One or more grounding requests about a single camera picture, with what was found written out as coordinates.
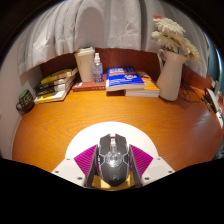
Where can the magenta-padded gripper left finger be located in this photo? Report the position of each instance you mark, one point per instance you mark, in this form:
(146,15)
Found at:
(68,170)

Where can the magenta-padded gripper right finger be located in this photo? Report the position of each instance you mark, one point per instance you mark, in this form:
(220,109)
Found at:
(158,170)

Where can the dark grey computer mouse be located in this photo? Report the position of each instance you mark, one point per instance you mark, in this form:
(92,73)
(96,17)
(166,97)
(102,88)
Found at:
(113,160)

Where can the round white yellow mouse pad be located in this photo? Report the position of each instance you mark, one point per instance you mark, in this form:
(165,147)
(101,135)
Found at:
(111,128)

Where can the yellow and white book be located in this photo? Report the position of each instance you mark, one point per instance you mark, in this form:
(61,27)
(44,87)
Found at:
(51,96)

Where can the orange and white book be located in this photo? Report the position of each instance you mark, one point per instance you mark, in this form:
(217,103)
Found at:
(148,88)

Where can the dark mug with green inside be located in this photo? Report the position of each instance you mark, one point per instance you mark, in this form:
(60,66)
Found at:
(26,99)

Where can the thick black book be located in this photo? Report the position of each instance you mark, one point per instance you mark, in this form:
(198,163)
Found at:
(53,88)

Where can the dark red book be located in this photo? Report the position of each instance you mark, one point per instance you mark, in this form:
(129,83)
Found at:
(88,87)

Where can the white flat device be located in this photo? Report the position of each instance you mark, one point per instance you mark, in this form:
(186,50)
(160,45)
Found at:
(213,101)

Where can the thin black book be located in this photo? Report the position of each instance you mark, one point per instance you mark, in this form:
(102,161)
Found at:
(55,83)

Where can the blue and white book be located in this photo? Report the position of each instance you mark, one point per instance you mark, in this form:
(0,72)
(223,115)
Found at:
(124,78)

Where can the clear spray bottle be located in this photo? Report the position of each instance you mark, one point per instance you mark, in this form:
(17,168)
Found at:
(98,71)

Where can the beige tumbler with lid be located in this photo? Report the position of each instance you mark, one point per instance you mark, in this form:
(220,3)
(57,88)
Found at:
(85,66)

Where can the window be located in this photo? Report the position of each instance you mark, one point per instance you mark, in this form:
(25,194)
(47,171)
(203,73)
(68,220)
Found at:
(213,60)

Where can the white flower bunch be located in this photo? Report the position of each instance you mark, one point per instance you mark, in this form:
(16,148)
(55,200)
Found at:
(171,33)

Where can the white curtain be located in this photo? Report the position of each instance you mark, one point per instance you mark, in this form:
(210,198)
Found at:
(100,26)

